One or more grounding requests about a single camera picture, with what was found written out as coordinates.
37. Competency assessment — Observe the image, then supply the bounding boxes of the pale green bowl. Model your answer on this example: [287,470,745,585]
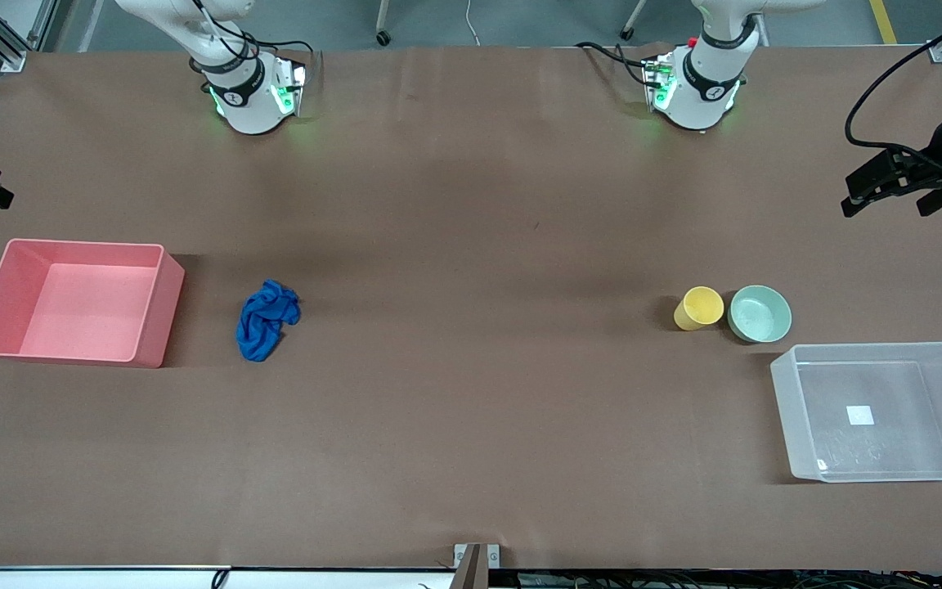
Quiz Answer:
[727,285,792,344]

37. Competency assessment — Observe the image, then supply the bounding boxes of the yellow plastic cup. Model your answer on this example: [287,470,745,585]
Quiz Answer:
[674,286,725,332]

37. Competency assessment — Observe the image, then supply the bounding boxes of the blue cloth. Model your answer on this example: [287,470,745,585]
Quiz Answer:
[235,279,302,363]

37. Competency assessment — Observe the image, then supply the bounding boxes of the clear plastic box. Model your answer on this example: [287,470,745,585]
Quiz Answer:
[770,341,942,484]

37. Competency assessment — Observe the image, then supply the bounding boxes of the pink plastic bin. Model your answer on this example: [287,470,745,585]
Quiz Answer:
[0,238,186,370]

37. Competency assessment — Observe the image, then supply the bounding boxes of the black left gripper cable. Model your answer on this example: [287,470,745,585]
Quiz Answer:
[845,0,942,178]

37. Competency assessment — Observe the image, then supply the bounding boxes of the black left arm base cable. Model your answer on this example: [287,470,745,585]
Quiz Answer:
[575,41,657,88]

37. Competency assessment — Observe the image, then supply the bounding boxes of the black arm base cable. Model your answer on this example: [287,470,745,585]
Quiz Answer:
[190,0,315,84]
[575,41,657,88]

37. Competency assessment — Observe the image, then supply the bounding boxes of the black right arm base cable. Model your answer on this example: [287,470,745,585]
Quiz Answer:
[190,0,315,84]

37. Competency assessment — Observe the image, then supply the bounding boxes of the white table edge rail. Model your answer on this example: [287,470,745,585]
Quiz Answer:
[0,565,457,589]

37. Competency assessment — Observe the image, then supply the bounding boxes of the metal table edge bracket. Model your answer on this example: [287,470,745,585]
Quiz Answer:
[452,543,501,589]

